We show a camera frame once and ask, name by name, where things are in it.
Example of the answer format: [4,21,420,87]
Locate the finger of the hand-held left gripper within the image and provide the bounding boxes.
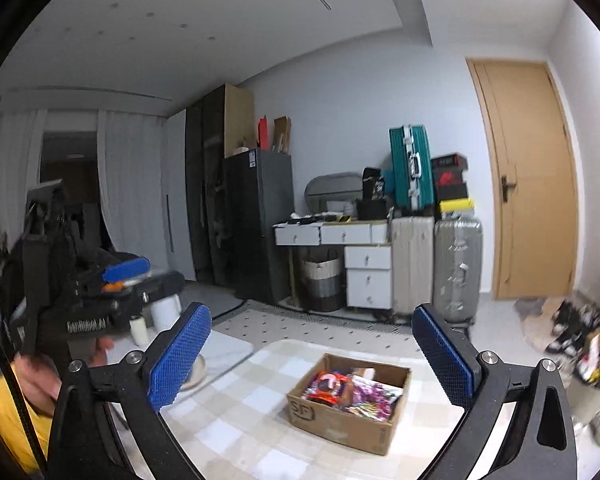
[102,256,151,283]
[130,271,186,306]

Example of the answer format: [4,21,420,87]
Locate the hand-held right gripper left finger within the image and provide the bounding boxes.
[46,301,213,480]

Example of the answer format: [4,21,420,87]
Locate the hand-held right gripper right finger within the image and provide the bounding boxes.
[411,303,578,480]

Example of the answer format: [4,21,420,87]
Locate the pile of snack packets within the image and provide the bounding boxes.
[302,366,406,423]

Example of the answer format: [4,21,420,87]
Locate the brown cardboard box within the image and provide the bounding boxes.
[286,352,412,457]

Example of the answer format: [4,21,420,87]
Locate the person's left hand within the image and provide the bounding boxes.
[15,338,116,416]

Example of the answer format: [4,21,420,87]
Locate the beige plate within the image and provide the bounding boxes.
[180,355,208,393]

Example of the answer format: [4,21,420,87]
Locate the white canister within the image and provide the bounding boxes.
[150,296,183,333]

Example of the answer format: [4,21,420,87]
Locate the white tumbler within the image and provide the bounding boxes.
[130,314,148,346]

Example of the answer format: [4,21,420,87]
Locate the white curtain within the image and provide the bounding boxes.
[0,109,48,281]
[97,109,168,261]

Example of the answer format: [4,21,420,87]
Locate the silver suitcase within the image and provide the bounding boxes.
[432,217,484,323]

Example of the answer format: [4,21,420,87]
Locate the beige suitcase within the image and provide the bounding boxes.
[391,216,437,323]

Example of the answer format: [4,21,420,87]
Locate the grey doormat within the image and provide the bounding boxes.
[514,297,571,351]

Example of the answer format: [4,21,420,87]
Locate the white drawer cabinet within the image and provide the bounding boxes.
[344,246,393,310]

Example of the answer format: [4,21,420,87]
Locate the dark wardrobe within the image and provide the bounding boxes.
[185,84,255,286]

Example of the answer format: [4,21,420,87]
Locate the dark grey fridge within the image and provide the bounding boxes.
[223,149,293,306]

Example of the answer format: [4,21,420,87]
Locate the window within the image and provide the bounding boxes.
[40,131,101,211]

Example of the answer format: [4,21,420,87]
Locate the person's yellow shirt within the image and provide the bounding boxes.
[0,365,51,476]

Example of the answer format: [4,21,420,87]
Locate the patterned rug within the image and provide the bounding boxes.
[215,300,421,361]

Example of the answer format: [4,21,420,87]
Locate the pile of dark shoes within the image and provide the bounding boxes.
[545,300,600,356]

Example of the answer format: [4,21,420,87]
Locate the woven laundry basket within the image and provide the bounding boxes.
[300,255,343,312]

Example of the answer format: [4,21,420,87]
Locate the yellow and black shoe box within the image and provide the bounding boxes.
[439,199,476,216]

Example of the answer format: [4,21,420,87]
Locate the white desk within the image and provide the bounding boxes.
[273,219,393,311]

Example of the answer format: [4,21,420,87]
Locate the white trash bin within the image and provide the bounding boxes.
[570,340,600,426]

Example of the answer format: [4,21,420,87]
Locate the black storage box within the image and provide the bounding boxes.
[356,199,393,221]

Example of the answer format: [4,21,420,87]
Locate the black printed bag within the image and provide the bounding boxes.
[362,166,385,201]

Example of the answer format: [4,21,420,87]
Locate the teal suitcase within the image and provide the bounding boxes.
[389,124,435,212]

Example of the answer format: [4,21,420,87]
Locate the wooden door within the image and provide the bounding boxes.
[466,59,580,301]

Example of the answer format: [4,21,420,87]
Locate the brown paper bag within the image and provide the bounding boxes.
[272,116,292,156]

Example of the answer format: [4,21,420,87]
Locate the oval mirror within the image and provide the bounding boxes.
[304,172,363,216]

